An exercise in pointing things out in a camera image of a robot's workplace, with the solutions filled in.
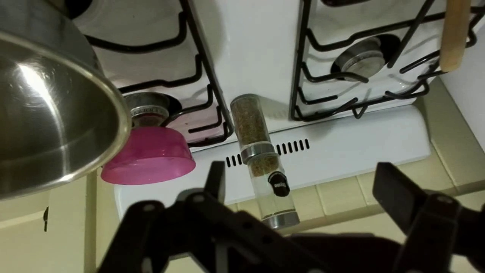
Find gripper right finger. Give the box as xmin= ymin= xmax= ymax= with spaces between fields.
xmin=372 ymin=162 xmax=485 ymax=273

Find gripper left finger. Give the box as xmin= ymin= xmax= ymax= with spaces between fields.
xmin=97 ymin=161 xmax=323 ymax=273

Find clear spice bottle, black label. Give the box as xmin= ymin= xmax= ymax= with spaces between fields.
xmin=246 ymin=152 xmax=300 ymax=230

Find herb-filled spice bottle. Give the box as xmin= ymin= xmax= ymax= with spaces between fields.
xmin=230 ymin=94 xmax=276 ymax=165

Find stove burner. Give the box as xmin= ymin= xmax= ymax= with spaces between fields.
xmin=123 ymin=92 xmax=183 ymax=128
xmin=330 ymin=34 xmax=401 ymax=82

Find black stove grate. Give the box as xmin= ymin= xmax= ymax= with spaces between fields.
xmin=72 ymin=0 xmax=234 ymax=148
xmin=290 ymin=0 xmax=485 ymax=122

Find white gas stove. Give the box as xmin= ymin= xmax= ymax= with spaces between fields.
xmin=66 ymin=0 xmax=485 ymax=223

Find pink plastic bowl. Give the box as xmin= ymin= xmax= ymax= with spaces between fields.
xmin=100 ymin=127 xmax=197 ymax=185

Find stainless steel pot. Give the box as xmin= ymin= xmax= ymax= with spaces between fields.
xmin=0 ymin=0 xmax=132 ymax=200

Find wooden utensil handle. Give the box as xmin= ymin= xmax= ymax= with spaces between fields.
xmin=439 ymin=0 xmax=472 ymax=73

